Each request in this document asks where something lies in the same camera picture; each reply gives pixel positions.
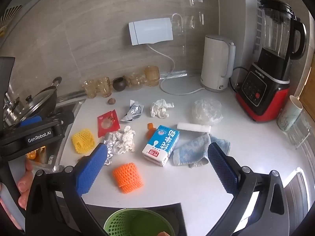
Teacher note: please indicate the red snack packet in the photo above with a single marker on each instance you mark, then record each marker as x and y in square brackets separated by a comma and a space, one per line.
[108, 125]

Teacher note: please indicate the white foam block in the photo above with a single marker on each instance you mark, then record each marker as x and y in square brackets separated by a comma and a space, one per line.
[194, 128]

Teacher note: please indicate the yellow foam fruit net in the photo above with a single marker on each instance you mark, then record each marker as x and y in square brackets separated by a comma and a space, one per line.
[83, 140]

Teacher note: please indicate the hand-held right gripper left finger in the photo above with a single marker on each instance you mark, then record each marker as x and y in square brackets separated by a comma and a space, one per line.
[91, 169]

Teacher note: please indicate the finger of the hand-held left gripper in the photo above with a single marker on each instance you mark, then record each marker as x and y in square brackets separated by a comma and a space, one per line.
[30, 122]

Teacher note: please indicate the green plastic basket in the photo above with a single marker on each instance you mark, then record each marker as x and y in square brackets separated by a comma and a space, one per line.
[118, 223]

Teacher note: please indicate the red and black blender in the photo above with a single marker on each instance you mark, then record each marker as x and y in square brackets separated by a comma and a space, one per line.
[260, 88]

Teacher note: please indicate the white wall socket box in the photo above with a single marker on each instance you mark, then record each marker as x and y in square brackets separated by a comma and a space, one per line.
[150, 32]

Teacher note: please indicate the black wok with glass lid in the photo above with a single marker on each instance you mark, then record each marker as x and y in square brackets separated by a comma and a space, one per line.
[37, 102]

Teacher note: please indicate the orange scrap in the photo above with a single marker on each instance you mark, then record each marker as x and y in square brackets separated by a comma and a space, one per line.
[31, 155]

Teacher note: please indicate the white vented appliance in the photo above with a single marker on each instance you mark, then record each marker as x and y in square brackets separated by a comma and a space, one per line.
[256, 9]

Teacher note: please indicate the small orange bottle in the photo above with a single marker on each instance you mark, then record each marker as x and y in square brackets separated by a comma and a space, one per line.
[150, 132]

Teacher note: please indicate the white electric kettle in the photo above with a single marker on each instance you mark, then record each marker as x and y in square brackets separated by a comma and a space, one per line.
[214, 64]

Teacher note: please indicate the blue and white milk carton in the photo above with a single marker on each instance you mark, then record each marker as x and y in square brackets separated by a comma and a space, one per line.
[160, 150]

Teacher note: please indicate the ribbed amber glass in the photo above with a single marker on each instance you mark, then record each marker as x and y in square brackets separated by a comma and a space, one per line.
[152, 76]

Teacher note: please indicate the clear amber glass jar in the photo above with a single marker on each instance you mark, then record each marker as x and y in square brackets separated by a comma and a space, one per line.
[135, 81]

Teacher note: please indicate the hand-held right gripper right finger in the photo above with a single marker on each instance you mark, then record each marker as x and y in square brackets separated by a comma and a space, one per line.
[222, 169]

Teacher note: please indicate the blue towel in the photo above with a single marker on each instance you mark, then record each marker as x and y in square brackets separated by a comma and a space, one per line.
[194, 150]

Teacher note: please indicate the person's left hand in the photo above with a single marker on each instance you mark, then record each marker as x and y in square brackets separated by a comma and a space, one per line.
[24, 184]

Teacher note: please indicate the silver foil wrapper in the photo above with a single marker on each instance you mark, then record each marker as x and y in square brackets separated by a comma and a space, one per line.
[134, 110]

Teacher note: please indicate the white tissue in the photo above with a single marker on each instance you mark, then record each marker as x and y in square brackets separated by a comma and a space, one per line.
[160, 108]
[126, 140]

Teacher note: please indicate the orange foam fruit net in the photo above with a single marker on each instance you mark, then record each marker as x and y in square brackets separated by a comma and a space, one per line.
[128, 177]

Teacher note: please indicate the clear plastic bag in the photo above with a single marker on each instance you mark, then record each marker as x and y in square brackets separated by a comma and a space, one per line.
[208, 111]

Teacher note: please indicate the white printed cup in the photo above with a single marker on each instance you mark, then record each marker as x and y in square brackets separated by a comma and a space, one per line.
[288, 115]

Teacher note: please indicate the small brown clay pot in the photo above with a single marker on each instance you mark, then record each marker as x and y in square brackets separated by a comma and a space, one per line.
[119, 84]

